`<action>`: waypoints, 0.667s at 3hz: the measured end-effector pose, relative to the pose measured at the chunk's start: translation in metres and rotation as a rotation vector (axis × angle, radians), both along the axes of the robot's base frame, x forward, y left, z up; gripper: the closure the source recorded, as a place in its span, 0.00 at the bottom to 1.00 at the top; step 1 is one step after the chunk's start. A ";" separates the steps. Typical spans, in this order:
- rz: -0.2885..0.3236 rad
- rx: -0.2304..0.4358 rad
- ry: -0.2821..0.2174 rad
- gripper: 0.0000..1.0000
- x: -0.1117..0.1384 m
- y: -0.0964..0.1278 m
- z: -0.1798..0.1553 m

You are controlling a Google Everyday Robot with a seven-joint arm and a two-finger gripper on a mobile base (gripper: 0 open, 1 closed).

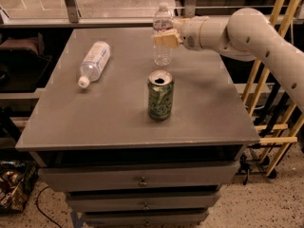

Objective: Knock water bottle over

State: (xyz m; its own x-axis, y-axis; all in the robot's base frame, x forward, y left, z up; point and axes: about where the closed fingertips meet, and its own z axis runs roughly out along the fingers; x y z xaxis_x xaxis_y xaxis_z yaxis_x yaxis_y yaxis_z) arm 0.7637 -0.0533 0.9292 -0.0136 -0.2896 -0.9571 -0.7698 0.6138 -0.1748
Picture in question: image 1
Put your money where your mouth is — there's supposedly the grey drawer cabinet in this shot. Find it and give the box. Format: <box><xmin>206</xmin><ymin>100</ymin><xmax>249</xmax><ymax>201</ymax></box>
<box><xmin>15</xmin><ymin>26</ymin><xmax>261</xmax><ymax>228</ymax></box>

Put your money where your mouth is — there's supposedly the metal window frame rail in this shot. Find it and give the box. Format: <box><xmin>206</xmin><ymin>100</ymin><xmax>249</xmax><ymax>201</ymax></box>
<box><xmin>0</xmin><ymin>0</ymin><xmax>274</xmax><ymax>29</ymax></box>

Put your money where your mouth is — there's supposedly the green soda can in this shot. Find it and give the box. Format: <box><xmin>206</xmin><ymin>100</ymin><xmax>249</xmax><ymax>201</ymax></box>
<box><xmin>147</xmin><ymin>70</ymin><xmax>174</xmax><ymax>121</ymax></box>

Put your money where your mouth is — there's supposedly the clear water bottle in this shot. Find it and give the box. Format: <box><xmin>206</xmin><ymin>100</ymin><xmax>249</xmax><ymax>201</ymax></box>
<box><xmin>78</xmin><ymin>41</ymin><xmax>111</xmax><ymax>88</ymax></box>
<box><xmin>153</xmin><ymin>2</ymin><xmax>173</xmax><ymax>67</ymax></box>

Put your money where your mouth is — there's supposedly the grey drawer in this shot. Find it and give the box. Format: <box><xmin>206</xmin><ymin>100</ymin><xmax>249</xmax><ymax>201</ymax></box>
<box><xmin>83</xmin><ymin>210</ymin><xmax>208</xmax><ymax>227</ymax></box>
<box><xmin>67</xmin><ymin>191</ymin><xmax>219</xmax><ymax>212</ymax></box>
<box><xmin>39</xmin><ymin>161</ymin><xmax>239</xmax><ymax>192</ymax></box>

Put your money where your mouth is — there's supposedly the middle grey drawer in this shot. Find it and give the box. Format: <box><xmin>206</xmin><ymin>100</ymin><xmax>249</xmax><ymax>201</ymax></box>
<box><xmin>67</xmin><ymin>191</ymin><xmax>219</xmax><ymax>212</ymax></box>

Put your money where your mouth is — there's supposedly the wooden frame rack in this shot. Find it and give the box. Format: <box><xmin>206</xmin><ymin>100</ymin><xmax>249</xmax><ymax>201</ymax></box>
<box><xmin>240</xmin><ymin>0</ymin><xmax>304</xmax><ymax>179</ymax></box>

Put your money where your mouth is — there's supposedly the black floor cable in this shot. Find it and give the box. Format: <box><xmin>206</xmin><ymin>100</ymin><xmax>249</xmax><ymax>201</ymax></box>
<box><xmin>35</xmin><ymin>185</ymin><xmax>63</xmax><ymax>228</ymax></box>

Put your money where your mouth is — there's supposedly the top grey drawer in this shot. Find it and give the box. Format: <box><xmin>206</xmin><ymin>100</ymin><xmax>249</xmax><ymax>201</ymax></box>
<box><xmin>39</xmin><ymin>161</ymin><xmax>239</xmax><ymax>192</ymax></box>

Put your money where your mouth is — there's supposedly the dark chair at left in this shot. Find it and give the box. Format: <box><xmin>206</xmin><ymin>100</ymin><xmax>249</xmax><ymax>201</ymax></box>
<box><xmin>0</xmin><ymin>33</ymin><xmax>52</xmax><ymax>93</ymax></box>

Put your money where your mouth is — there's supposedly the bottom grey drawer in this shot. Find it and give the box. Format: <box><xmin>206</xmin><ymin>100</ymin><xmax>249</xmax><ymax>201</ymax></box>
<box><xmin>83</xmin><ymin>210</ymin><xmax>208</xmax><ymax>227</ymax></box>

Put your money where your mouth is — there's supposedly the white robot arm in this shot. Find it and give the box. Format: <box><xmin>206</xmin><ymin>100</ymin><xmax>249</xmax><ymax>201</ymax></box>
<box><xmin>153</xmin><ymin>9</ymin><xmax>304</xmax><ymax>111</ymax></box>

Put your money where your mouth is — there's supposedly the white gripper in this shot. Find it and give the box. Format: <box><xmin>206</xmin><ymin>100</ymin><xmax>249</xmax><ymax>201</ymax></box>
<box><xmin>153</xmin><ymin>16</ymin><xmax>209</xmax><ymax>51</ymax></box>

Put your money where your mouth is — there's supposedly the clear lying water bottle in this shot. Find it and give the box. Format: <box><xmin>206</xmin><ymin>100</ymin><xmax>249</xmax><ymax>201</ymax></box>
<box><xmin>78</xmin><ymin>41</ymin><xmax>111</xmax><ymax>88</ymax></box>

